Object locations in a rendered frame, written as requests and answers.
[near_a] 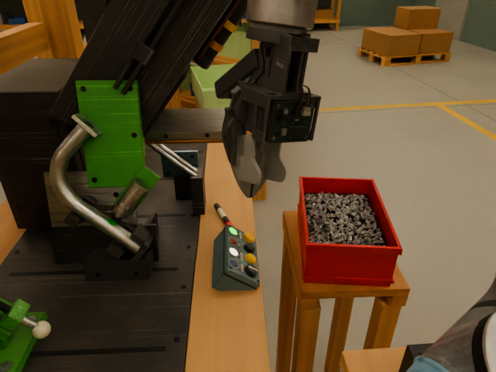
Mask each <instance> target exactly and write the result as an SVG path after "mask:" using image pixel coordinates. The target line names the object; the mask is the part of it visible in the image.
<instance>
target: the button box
mask: <svg viewBox="0 0 496 372"><path fill-rule="evenodd" d="M231 227H232V228H233V229H235V230H236V232H237V234H236V235H235V234H233V233H231V232H230V228H231ZM243 234H244V232H242V231H241V230H239V229H237V228H235V227H233V226H231V225H229V224H227V225H226V226H225V227H224V229H223V230H222V231H221V232H220V233H219V235H218V236H217V237H216V239H215V240H214V244H213V276H212V288H214V289H216V290H218V291H239V290H254V289H257V288H258V287H259V286H260V284H261V282H260V275H259V268H258V254H257V247H256V239H255V241H254V242H253V243H252V245H253V246H254V247H255V251H254V252H253V253H251V252H248V251H247V250H246V249H245V247H244V245H245V244H246V243H249V242H247V241H246V240H245V239H244V237H243ZM230 238H234V239H235V240H236V241H237V244H233V243H231V241H230ZM230 248H233V249H235V250H236V251H237V253H238V255H233V254H232V253H231V252H230ZM248 253H251V254H253V255H254V256H255V258H256V262H255V263H254V264H252V265H253V266H255V267H256V269H257V270H258V273H257V275H256V276H255V277H253V276H251V275H249V274H248V273H247V271H246V266H247V265H249V264H251V263H249V262H248V261H247V260H246V258H245V256H246V255H247V254H248ZM230 260H234V261H236V262H237V263H238V267H234V266H232V265H231V264H230Z"/></svg>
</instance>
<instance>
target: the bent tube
mask: <svg viewBox="0 0 496 372"><path fill-rule="evenodd" d="M72 119H73V120H74V121H76V122H77V123H78V124H77V125H76V126H75V127H74V129H73V130H72V131H71V132H70V133H69V135H68V136H67V137H66V138H65V139H64V141H63V142H62V143H61V144H60V145H59V146H58V147H57V149H56V150H55V152H54V154H53V156H52V160H51V162H50V167H49V175H50V181H51V184H52V188H53V190H54V191H55V194H56V196H57V197H58V198H59V200H60V201H61V202H62V203H63V204H64V205H65V206H66V207H67V208H68V209H69V210H71V211H72V212H73V213H75V214H77V215H78V216H80V217H81V218H82V219H84V220H85V221H87V222H89V223H90V224H91V225H93V226H94V227H96V228H98V229H99V230H100V231H102V232H103V233H105V234H106V235H107V236H109V237H110V238H112V239H114V240H115V241H116V242H118V243H119V244H121V245H123V246H124V247H125V248H127V249H128V250H130V251H131V252H133V253H134V254H135V253H136V252H137V251H138V250H139V248H140V247H141V246H142V245H141V244H139V243H138V242H136V241H135V240H134V239H132V238H131V237H130V236H131V234H132V233H130V232H129V231H127V230H126V229H125V228H123V227H121V226H120V225H119V224H117V225H115V226H113V225H110V223H108V218H109V217H107V216H105V215H104V214H103V213H101V212H100V211H99V210H97V209H95V208H94V207H93V206H91V205H90V204H88V203H87V202H85V201H84V200H82V199H81V198H80V197H79V196H77V195H76V194H75V192H74V191H73V190H72V189H71V187H70V185H69V182H68V179H67V166H68V163H69V160H70V159H71V158H72V156H73V155H74V154H75V152H76V151H77V150H78V149H79V148H80V146H81V145H82V144H83V143H84V142H85V141H86V140H87V139H88V138H89V137H90V136H91V135H92V136H93V137H94V138H96V137H98V136H100V135H102V134H103V133H104V132H103V131H102V130H101V129H100V128H99V127H97V126H96V125H95V124H94V123H93V122H92V121H91V120H90V119H89V118H88V117H86V116H85V115H84V114H83V113H78V114H73V115H72Z"/></svg>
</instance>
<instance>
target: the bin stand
mask: <svg viewBox="0 0 496 372"><path fill-rule="evenodd" d="M282 227H283V256H282V269H281V282H280V306H279V320H278V344H277V357H276V370H275V372H290V366H291V357H292V370H291V372H312V371H313V365H314V355H315V349H316V344H317V333H318V328H319V322H320V312H321V306H320V301H319V299H326V298H335V303H334V311H333V316H332V321H331V330H330V334H329V339H328V348H327V353H326V358H325V367H324V372H340V359H341V355H342V352H343V351H344V348H345V341H346V337H347V333H348V327H349V323H350V318H351V311H352V307H353V303H354V298H355V297H375V300H374V303H373V308H372V312H371V318H370V322H369V325H368V330H367V334H366V338H365V343H364V347H363V350H365V349H375V348H389V347H390V345H391V342H392V339H393V335H394V331H395V329H396V324H397V321H398V318H399V314H400V311H401V308H402V306H405V305H406V302H407V298H408V295H409V292H410V287H409V286H408V284H407V281H406V280H405V279H404V276H403V274H402V273H401V271H400V269H399V267H398V266H397V264H396V266H395V269H394V273H393V279H394V281H395V282H394V284H392V283H391V284H390V287H384V286H355V285H339V284H324V283H305V282H303V276H302V265H301V254H300V234H299V224H298V213H297V210H284V211H283V224H282ZM296 299H297V314H296V323H295V308H296ZM294 324H295V331H294ZM293 333H294V346H293V354H292V341H293Z"/></svg>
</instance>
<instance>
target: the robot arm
mask: <svg viewBox="0 0 496 372"><path fill-rule="evenodd" d="M317 3H318V0H248V2H247V15H246V20H247V21H248V22H251V24H250V26H247V34H246V38H248V39H252V40H256V41H260V47H259V49H253V50H252V51H251V52H249V53H248V54H247V55H246V56H244V57H243V58H242V59H241V60H240V61H239V62H237V64H236V65H234V66H233V67H232V68H231V69H230V70H228V71H227V72H226V73H225V74H224V75H222V76H221V77H220V78H219V79H218V80H217V81H216V82H215V90H216V97H217V98H218V99H231V101H230V107H225V108H224V110H225V116H224V122H223V125H222V131H221V135H222V141H223V144H224V148H225V151H226V154H227V158H228V161H229V162H230V165H231V168H232V172H233V174H234V177H235V180H236V181H237V184H238V186H239V187H240V189H241V191H242V192H243V194H244V195H245V196H246V197H247V198H252V197H254V196H255V195H256V194H257V192H258V191H259V190H260V189H261V188H262V186H263V185H264V182H265V181H266V180H267V179H268V180H271V181H275V182H283V181H284V180H285V178H286V173H287V171H286V167H285V165H284V163H283V162H282V160H281V158H280V148H281V144H282V143H283V142H307V140H311V141H313V137H314V130H315V126H316V122H317V115H318V111H319V107H320V100H321V96H319V95H316V94H312V93H311V91H310V88H309V87H308V86H305V85H303V81H304V76H305V72H306V64H307V59H308V55H309V52H316V53H317V51H318V46H319V42H320V39H317V38H310V37H311V34H309V33H307V30H312V29H313V28H314V20H315V16H316V12H317ZM303 86H305V87H306V88H307V89H308V91H304V90H303ZM313 114H314V116H313ZM312 118H313V120H312ZM311 122H312V124H311ZM310 129H311V130H310ZM246 131H249V132H251V133H252V134H246ZM254 139H255V140H254ZM406 372H496V271H495V279H494V281H493V283H492V285H491V286H490V288H489V290H488V291H487V292H486V294H485V295H484V296H483V297H482V298H481V299H480V300H479V301H478V302H477V303H476V304H475V305H474V306H473V307H472V308H471V309H470V310H469V311H467V312H466V313H465V314H464V315H463V316H462V317H461V318H460V319H459V320H457V321H456V322H455V323H454V324H453V325H452V326H451V327H450V328H449V329H448V330H447V331H446V332H445V333H444V334H443V335H442V336H441V337H440V338H439V339H438V340H436V341H435V342H434V343H433V344H432V345H431V346H430V347H429V348H428V349H427V350H426V351H425V352H424V353H423V354H422V355H421V356H417V357H416V358H415V359H414V360H413V364H412V365H411V366H410V367H409V369H408V370H407V371H406Z"/></svg>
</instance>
